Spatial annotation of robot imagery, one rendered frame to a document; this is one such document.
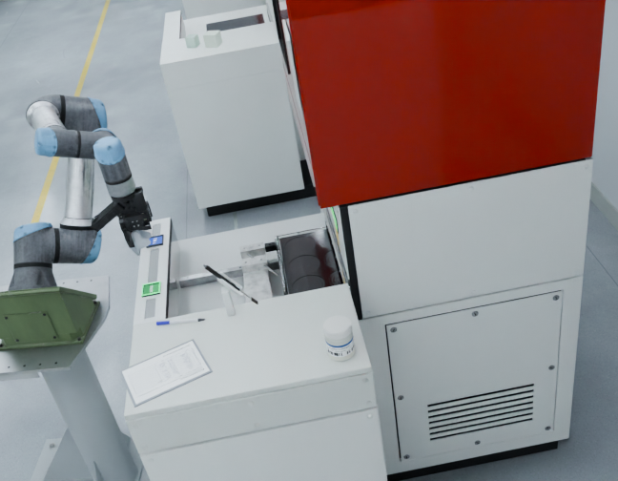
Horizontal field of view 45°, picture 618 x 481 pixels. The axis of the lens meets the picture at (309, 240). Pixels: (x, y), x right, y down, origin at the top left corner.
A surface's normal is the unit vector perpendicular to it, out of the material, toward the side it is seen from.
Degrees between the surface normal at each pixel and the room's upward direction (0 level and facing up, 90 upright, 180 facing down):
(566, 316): 90
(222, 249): 0
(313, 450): 90
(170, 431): 90
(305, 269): 0
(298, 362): 0
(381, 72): 90
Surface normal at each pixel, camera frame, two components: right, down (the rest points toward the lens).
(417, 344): 0.13, 0.55
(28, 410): -0.14, -0.81
